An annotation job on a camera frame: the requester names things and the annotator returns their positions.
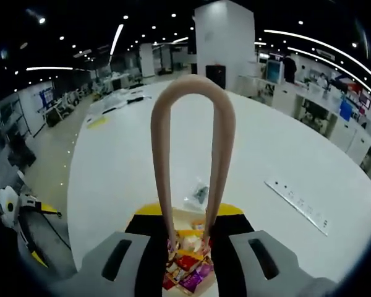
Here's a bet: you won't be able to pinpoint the beige food tongs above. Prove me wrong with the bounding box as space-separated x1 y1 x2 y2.
150 74 237 256

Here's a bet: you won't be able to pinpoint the purple food packet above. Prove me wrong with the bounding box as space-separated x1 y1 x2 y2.
178 262 213 289

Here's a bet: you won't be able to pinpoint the yellow sheet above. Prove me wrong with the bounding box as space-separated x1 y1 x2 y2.
86 116 108 130

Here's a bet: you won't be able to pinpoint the blue storage box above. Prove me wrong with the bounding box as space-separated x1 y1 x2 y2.
339 100 354 122

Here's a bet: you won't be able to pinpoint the cream hexagonal container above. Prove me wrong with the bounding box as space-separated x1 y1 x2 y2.
164 206 218 294

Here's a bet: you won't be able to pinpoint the pile of clear plastic bags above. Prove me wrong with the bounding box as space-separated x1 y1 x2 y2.
90 91 131 113

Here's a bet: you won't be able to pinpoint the white table outlet strip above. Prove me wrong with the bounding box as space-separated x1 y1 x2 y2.
263 179 331 237

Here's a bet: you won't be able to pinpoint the blue wall poster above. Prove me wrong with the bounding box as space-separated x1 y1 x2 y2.
38 87 56 110

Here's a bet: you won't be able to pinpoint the black floor cabinet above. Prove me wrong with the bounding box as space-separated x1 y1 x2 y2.
205 64 227 91

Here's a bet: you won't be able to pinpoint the yellow food packet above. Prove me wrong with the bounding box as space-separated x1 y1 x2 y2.
176 229 205 253

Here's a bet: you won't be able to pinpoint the light blue display stand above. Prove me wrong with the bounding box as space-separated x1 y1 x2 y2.
265 59 286 85

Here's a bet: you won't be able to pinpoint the clear plastic bag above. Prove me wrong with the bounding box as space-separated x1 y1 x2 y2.
183 177 210 212

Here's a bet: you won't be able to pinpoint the long white counter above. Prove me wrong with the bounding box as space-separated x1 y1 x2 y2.
237 74 371 174

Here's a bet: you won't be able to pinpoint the red white wall banner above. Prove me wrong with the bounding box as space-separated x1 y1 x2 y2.
329 75 371 110

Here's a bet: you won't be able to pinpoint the row of white desk chairs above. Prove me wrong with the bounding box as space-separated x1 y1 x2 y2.
42 82 94 125

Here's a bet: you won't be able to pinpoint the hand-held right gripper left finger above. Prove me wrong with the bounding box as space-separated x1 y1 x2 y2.
51 202 174 297

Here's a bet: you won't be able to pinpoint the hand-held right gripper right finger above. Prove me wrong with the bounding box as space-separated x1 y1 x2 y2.
209 203 338 297

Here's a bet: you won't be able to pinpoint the red food bar packet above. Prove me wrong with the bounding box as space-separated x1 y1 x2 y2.
172 254 202 273

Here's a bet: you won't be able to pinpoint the small black device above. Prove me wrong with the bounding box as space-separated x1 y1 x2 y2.
126 95 153 105

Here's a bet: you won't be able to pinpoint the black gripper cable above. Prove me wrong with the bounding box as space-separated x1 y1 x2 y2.
42 212 72 252

